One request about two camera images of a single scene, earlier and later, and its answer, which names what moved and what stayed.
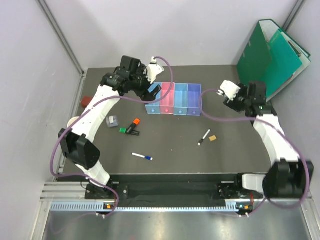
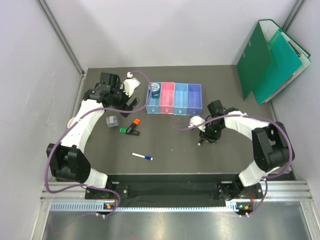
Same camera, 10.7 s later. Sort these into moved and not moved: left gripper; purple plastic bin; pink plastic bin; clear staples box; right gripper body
Moved: left gripper; right gripper body
Not moved: pink plastic bin; purple plastic bin; clear staples box
